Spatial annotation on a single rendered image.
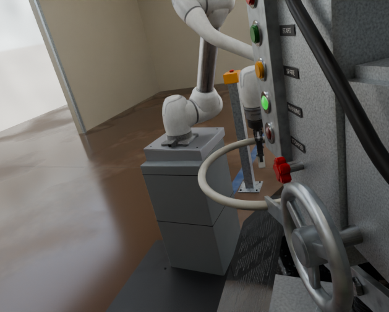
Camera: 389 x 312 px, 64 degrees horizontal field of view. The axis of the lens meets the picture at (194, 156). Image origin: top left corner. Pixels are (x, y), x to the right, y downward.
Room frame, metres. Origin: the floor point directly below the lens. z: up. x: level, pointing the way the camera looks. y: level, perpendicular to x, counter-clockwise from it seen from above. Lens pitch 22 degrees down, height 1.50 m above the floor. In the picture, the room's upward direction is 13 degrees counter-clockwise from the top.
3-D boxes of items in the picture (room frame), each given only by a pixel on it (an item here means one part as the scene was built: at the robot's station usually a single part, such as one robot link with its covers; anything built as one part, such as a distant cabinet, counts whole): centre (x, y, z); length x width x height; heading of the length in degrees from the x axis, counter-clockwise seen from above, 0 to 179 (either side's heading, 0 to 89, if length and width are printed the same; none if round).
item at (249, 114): (1.27, -0.29, 1.11); 0.09 x 0.09 x 0.06
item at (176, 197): (1.82, 0.06, 0.40); 0.50 x 0.50 x 0.80; 60
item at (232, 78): (2.58, -0.45, 0.54); 0.20 x 0.20 x 1.09; 63
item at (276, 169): (0.40, -0.13, 1.28); 0.04 x 0.04 x 0.04; 2
